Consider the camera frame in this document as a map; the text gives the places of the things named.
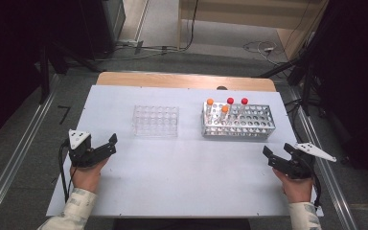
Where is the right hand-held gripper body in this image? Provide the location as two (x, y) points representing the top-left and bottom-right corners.
(279, 142), (337, 180)

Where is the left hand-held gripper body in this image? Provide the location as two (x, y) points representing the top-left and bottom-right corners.
(67, 128), (109, 169)

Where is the metal tube rack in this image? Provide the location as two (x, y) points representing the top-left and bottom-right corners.
(200, 101), (276, 140)

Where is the clear acrylic tube rack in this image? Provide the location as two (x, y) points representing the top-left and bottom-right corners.
(131, 104), (180, 138)

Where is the red cap test tube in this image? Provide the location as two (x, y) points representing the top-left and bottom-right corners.
(238, 97), (249, 121)
(225, 97), (236, 119)

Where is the orange cap test tube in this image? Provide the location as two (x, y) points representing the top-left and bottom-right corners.
(218, 104), (230, 126)
(205, 98), (215, 124)

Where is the person's right hand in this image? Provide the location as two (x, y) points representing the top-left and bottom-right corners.
(271, 167), (315, 204)

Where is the person's left hand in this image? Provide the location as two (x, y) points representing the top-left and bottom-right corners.
(70, 156), (110, 195)

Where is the black metal stand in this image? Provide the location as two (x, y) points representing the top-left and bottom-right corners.
(258, 47), (321, 117)
(37, 41), (104, 105)

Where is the wooden table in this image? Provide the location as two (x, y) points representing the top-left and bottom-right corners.
(95, 71), (277, 93)

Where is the dark curtain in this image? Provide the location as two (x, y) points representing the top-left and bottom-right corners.
(0, 0), (89, 150)
(300, 0), (368, 193)

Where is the grey power strip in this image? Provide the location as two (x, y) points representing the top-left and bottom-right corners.
(116, 38), (145, 56)

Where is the dark cabinet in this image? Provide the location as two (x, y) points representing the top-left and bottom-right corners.
(80, 0), (127, 60)

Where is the wooden partition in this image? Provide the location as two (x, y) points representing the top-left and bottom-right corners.
(176, 0), (330, 60)

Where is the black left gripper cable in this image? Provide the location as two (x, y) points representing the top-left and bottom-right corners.
(57, 140), (78, 204)

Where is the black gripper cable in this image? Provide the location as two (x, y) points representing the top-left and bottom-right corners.
(310, 173), (322, 209)
(57, 140), (78, 204)

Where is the aluminium floor rail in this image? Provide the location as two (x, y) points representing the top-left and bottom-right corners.
(0, 75), (60, 230)
(287, 85), (359, 230)

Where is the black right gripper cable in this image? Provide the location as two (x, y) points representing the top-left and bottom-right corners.
(310, 173), (322, 209)

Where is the white coiled cable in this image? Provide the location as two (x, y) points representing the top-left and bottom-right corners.
(242, 40), (281, 65)

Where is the black floor cable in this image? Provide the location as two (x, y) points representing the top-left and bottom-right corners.
(159, 0), (200, 54)

